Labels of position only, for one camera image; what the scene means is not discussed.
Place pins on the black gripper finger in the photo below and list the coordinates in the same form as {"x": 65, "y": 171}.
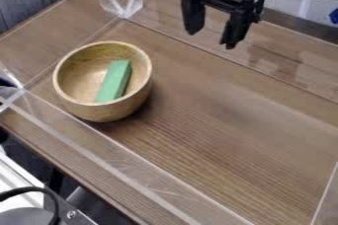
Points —
{"x": 192, "y": 15}
{"x": 236, "y": 27}

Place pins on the green rectangular block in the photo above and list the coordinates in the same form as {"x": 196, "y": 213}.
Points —
{"x": 115, "y": 81}

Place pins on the brown wooden bowl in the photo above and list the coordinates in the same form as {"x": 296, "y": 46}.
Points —
{"x": 83, "y": 74}

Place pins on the white container with blue label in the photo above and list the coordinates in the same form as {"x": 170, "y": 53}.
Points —
{"x": 319, "y": 11}

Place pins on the clear acrylic enclosure wall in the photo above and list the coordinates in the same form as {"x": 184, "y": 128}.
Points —
{"x": 231, "y": 145}

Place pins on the metal bracket with screw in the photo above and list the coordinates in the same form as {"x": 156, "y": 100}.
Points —
{"x": 69, "y": 212}

